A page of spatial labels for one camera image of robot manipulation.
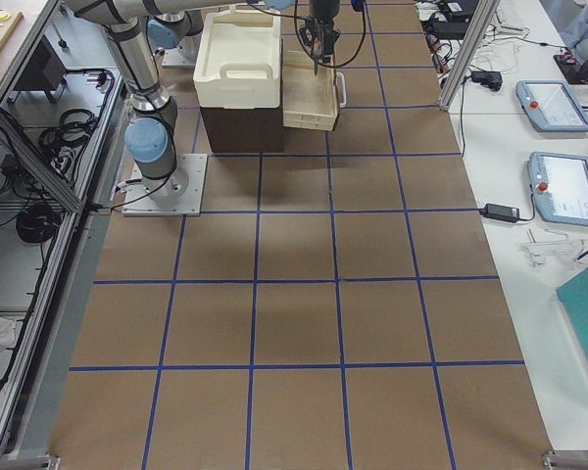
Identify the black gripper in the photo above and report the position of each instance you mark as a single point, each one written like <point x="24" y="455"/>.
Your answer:
<point x="322" y="11"/>

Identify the wooden drawer with white handle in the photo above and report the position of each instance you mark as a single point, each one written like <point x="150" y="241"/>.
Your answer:
<point x="311" y="100"/>

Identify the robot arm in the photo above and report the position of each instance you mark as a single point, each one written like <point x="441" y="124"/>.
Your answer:
<point x="150" y="138"/>

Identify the dark wooden drawer cabinet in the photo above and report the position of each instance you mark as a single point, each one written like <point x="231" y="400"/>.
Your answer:
<point x="244" y="131"/>

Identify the white plastic tray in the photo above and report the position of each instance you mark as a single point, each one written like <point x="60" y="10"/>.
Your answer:
<point x="239" y="60"/>

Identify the blue teach pendant far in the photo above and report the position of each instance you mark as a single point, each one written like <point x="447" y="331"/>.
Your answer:
<point x="551" y="106"/>

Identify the blue teach pendant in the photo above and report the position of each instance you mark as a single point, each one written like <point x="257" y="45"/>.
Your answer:
<point x="551" y="106"/>
<point x="559" y="184"/>

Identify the black power adapter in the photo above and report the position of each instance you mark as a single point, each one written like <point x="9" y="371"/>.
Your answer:
<point x="499" y="212"/>

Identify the blue teach pendant near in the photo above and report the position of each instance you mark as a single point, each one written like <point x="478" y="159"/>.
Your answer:
<point x="559" y="184"/>

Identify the clear acrylic part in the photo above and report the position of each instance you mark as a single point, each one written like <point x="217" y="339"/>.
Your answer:
<point x="569" y="252"/>

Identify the aluminium frame post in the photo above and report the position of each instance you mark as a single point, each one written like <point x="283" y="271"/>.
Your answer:
<point x="482" y="17"/>

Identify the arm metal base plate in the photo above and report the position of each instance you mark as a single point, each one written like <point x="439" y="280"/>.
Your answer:
<point x="182" y="194"/>

